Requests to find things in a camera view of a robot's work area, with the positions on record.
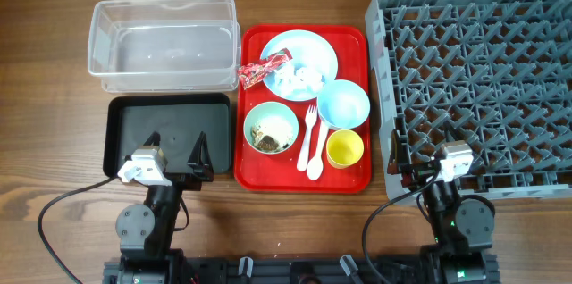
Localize light blue bowl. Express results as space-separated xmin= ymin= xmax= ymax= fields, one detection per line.
xmin=316 ymin=79 xmax=371 ymax=130

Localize yellow plastic cup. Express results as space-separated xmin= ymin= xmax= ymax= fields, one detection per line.
xmin=326 ymin=129 xmax=365 ymax=169

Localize white plastic spoon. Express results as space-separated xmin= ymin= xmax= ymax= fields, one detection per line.
xmin=307 ymin=121 xmax=329 ymax=181

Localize red serving tray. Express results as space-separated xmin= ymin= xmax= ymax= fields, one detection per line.
xmin=233 ymin=24 xmax=372 ymax=194

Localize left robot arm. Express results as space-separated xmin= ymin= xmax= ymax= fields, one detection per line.
xmin=103 ymin=132 xmax=215 ymax=284

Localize grey dishwasher rack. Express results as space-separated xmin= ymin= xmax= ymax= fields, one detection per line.
xmin=365 ymin=0 xmax=571 ymax=200

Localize white tissue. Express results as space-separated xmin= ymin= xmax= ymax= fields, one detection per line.
xmin=274 ymin=63 xmax=324 ymax=95

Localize black plastic tray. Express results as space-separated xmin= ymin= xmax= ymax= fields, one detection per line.
xmin=103 ymin=93 xmax=231 ymax=177

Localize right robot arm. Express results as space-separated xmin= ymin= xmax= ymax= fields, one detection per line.
xmin=388 ymin=130 xmax=496 ymax=283

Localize rice and food scraps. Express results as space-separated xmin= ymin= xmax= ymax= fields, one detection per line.
xmin=250 ymin=116 xmax=294 ymax=154

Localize clear plastic waste bin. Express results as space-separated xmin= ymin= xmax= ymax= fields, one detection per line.
xmin=87 ymin=0 xmax=241 ymax=94

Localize red snack wrapper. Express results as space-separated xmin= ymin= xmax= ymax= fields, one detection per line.
xmin=238 ymin=48 xmax=292 ymax=89

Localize white plastic fork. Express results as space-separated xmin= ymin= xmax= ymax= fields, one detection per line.
xmin=296 ymin=105 xmax=317 ymax=171

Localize light blue plate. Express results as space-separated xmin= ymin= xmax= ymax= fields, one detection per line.
xmin=261 ymin=29 xmax=339 ymax=102

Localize green bowl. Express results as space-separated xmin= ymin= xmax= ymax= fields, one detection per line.
xmin=243 ymin=102 xmax=299 ymax=155

